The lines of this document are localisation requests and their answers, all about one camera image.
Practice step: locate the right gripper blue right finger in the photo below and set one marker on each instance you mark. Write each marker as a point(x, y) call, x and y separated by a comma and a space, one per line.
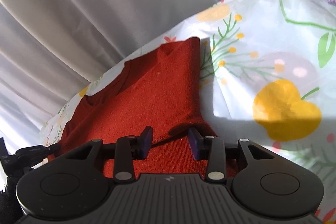
point(196, 143)

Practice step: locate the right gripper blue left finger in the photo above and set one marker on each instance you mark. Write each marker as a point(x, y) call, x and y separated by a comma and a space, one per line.
point(145, 142)

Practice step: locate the red knitted cardigan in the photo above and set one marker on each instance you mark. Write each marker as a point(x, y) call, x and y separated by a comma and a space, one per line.
point(147, 103)

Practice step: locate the floral white bed sheet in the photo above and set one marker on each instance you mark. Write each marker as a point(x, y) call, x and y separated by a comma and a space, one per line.
point(267, 73)

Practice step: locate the white curtain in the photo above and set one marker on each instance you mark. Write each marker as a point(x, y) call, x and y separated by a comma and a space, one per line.
point(51, 49)

